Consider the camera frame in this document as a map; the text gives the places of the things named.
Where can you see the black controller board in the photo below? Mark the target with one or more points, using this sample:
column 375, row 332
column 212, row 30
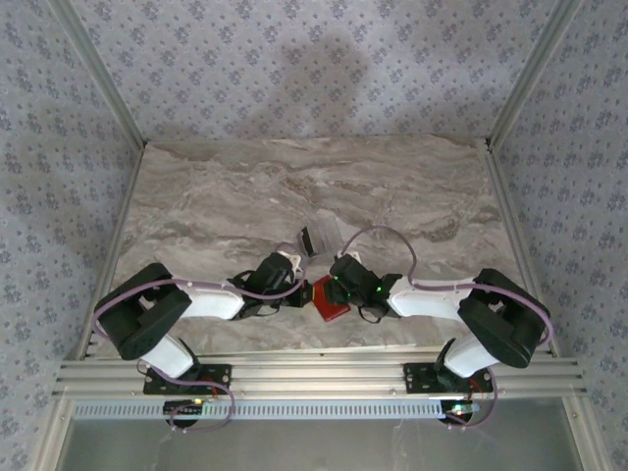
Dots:
column 458, row 409
column 184, row 408

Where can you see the aluminium right corner post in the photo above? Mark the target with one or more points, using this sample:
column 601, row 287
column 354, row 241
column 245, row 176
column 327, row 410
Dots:
column 534, row 73

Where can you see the aluminium right side rail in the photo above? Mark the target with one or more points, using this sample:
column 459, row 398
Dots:
column 520, row 245

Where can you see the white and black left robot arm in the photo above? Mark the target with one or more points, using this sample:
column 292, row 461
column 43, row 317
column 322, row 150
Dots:
column 216, row 301

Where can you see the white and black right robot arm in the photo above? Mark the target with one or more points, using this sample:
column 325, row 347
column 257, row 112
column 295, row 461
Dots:
column 427, row 299

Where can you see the aluminium left side rail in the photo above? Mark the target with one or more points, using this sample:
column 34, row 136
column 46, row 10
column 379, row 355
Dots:
column 112, row 245

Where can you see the aluminium cross rail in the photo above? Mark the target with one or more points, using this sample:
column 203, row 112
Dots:
column 319, row 373

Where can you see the black right controller board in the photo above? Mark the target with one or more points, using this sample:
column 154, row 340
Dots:
column 458, row 409

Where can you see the aluminium frame leg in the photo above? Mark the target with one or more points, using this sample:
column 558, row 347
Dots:
column 51, row 441
column 586, row 441

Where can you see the aluminium corner post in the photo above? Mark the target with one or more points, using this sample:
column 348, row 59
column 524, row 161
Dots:
column 534, row 73
column 101, row 73

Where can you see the black left controller board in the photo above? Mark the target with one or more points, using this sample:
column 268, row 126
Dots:
column 184, row 408

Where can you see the aluminium right frame leg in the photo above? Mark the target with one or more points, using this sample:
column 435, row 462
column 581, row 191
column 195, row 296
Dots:
column 586, row 441

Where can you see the clear acrylic card stand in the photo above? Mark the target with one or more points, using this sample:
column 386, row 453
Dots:
column 326, row 235

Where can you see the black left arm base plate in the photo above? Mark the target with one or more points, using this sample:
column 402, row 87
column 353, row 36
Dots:
column 223, row 378

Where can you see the red card holder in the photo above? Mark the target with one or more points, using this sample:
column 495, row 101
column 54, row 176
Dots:
column 336, row 314

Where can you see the aluminium left frame leg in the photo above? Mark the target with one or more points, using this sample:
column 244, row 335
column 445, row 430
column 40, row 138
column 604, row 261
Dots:
column 51, row 441

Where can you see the aluminium left corner post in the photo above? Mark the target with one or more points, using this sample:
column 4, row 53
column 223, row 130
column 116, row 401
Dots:
column 101, row 73

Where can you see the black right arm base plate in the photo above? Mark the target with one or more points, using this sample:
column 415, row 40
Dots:
column 414, row 378

